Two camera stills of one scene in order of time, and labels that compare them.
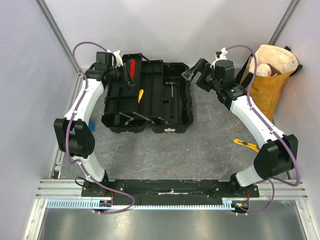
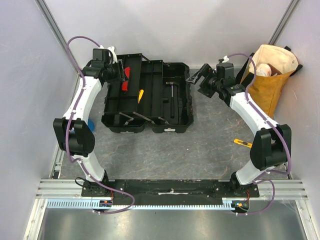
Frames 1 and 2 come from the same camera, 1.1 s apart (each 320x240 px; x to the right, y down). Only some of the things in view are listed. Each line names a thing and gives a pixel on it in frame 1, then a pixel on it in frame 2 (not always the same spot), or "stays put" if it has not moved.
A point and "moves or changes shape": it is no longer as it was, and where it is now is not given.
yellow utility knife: (247, 144) stays put
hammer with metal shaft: (172, 103) stays put
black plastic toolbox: (152, 93) stays put
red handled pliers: (132, 67) moves or changes shape
